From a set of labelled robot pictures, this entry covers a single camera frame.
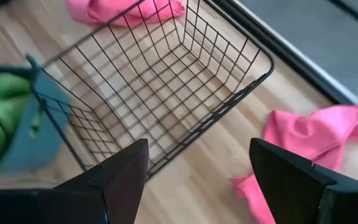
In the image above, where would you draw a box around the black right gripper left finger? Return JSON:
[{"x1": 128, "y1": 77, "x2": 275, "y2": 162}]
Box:
[{"x1": 0, "y1": 138, "x2": 150, "y2": 224}]

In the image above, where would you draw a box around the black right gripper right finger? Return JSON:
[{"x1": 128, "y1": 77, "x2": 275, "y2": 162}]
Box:
[{"x1": 249, "y1": 138, "x2": 358, "y2": 224}]

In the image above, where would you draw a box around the pink microfiber towel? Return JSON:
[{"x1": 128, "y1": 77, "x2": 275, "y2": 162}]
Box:
[
  {"x1": 231, "y1": 101, "x2": 358, "y2": 224},
  {"x1": 65, "y1": 0, "x2": 186, "y2": 28}
]

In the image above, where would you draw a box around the green microfiber towel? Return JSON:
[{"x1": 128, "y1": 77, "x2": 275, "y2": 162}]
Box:
[{"x1": 0, "y1": 73, "x2": 32, "y2": 184}]

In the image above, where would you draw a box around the teal plastic bin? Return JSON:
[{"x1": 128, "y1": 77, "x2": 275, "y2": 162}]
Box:
[{"x1": 0, "y1": 54, "x2": 73, "y2": 174}]

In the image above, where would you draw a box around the black wire basket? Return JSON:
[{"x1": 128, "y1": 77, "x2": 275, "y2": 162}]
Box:
[{"x1": 31, "y1": 0, "x2": 275, "y2": 181}]

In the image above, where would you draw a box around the black aluminium table frame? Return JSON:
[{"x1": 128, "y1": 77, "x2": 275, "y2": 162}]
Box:
[{"x1": 211, "y1": 0, "x2": 358, "y2": 105}]

